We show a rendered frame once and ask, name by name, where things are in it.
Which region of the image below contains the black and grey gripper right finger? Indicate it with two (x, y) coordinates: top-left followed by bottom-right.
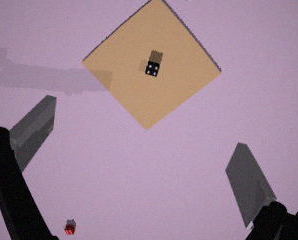
(225, 142), (298, 240)

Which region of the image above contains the red die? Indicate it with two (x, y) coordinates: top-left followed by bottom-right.
(65, 225), (75, 235)

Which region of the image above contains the tan square mat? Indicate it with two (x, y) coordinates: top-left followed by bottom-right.
(82, 0), (221, 131)

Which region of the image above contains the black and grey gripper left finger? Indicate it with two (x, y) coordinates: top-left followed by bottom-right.
(0, 95), (59, 240)

